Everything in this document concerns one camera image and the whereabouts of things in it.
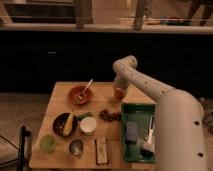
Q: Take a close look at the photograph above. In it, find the metal spoon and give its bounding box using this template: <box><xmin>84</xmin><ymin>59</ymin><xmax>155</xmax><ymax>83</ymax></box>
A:
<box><xmin>78</xmin><ymin>79</ymin><xmax>93</xmax><ymax>100</ymax></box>

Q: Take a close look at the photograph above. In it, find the green plastic tray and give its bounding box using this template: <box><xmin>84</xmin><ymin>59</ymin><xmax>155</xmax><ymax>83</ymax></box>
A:
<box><xmin>121</xmin><ymin>103</ymin><xmax>155</xmax><ymax>164</ymax></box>

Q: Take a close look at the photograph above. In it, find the dark brown bowl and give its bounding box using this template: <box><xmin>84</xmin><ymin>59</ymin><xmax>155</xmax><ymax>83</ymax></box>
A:
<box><xmin>52</xmin><ymin>113</ymin><xmax>78</xmax><ymax>138</ymax></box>

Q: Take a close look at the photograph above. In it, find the dark red grapes bunch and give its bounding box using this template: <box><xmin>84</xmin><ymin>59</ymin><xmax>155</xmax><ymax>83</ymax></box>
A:
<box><xmin>99</xmin><ymin>109</ymin><xmax>121</xmax><ymax>122</ymax></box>

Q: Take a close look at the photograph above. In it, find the yellow corn cob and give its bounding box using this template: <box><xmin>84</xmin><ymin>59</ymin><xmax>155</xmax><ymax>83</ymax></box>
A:
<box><xmin>63</xmin><ymin>113</ymin><xmax>74</xmax><ymax>136</ymax></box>

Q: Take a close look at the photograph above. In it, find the white dish brush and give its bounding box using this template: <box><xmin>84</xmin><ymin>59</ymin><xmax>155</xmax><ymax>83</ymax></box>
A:
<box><xmin>142</xmin><ymin>116</ymin><xmax>155</xmax><ymax>158</ymax></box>

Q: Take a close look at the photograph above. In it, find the white paper cup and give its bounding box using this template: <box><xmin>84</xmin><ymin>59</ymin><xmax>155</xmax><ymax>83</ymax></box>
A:
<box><xmin>80</xmin><ymin>117</ymin><xmax>97</xmax><ymax>135</ymax></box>

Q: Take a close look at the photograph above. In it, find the black chair frame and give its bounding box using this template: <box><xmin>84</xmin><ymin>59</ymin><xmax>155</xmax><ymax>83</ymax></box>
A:
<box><xmin>17</xmin><ymin>126</ymin><xmax>32</xmax><ymax>171</ymax></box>

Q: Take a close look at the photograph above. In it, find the orange bowl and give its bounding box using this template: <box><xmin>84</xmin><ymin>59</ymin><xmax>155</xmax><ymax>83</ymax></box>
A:
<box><xmin>68</xmin><ymin>85</ymin><xmax>93</xmax><ymax>105</ymax></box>

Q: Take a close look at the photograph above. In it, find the blue sponge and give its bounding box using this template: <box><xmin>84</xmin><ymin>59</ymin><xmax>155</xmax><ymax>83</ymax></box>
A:
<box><xmin>125</xmin><ymin>121</ymin><xmax>138</xmax><ymax>144</ymax></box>

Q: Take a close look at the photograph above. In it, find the brown rectangular block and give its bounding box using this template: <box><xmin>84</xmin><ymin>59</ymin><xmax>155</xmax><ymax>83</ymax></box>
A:
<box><xmin>95</xmin><ymin>138</ymin><xmax>109</xmax><ymax>165</ymax></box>

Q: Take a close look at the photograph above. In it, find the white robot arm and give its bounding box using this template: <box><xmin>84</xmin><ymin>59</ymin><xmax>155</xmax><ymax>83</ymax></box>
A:
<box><xmin>112</xmin><ymin>55</ymin><xmax>208</xmax><ymax>171</ymax></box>

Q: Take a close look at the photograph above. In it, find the green plastic cup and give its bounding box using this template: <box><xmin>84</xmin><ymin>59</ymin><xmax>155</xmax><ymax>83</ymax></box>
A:
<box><xmin>39</xmin><ymin>134</ymin><xmax>56</xmax><ymax>153</ymax></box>

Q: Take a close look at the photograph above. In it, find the small metal cup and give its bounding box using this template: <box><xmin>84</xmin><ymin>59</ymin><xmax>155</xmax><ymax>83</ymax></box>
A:
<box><xmin>69</xmin><ymin>139</ymin><xmax>83</xmax><ymax>156</ymax></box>

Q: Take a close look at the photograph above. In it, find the green cucumber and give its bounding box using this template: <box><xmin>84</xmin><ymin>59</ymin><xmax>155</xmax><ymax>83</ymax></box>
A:
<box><xmin>77</xmin><ymin>112</ymin><xmax>92</xmax><ymax>121</ymax></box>

